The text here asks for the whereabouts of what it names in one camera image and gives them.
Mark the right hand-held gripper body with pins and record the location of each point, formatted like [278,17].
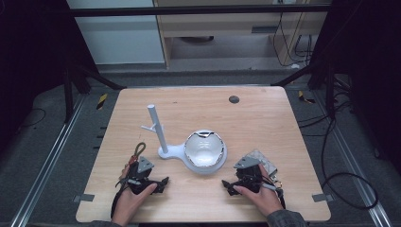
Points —
[249,176]

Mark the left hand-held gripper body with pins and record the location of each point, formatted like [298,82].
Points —
[142,176]

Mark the grey patterned pouch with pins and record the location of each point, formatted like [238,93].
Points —
[268,164]

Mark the white stand with dish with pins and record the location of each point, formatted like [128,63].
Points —
[176,153]

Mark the person's right hand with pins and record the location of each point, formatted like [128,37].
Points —
[261,197]

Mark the person's left hand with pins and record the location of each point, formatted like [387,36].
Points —
[130,201]

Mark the grey tape piece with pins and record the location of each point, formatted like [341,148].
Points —
[322,197]
[83,198]

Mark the grey table grommet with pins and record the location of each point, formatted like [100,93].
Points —
[234,99]

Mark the yellow black floor tape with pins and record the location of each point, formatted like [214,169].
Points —
[305,97]
[101,101]

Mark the black metal stand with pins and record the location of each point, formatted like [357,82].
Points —
[78,78]
[318,75]

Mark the white cabinet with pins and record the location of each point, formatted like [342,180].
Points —
[119,38]

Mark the light wooden desk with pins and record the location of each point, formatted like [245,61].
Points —
[220,22]

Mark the black curtain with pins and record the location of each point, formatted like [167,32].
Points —
[31,63]
[369,63]

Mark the black horizontal bar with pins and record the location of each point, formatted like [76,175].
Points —
[189,10]

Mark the metal floor rail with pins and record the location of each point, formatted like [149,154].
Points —
[47,164]
[356,170]

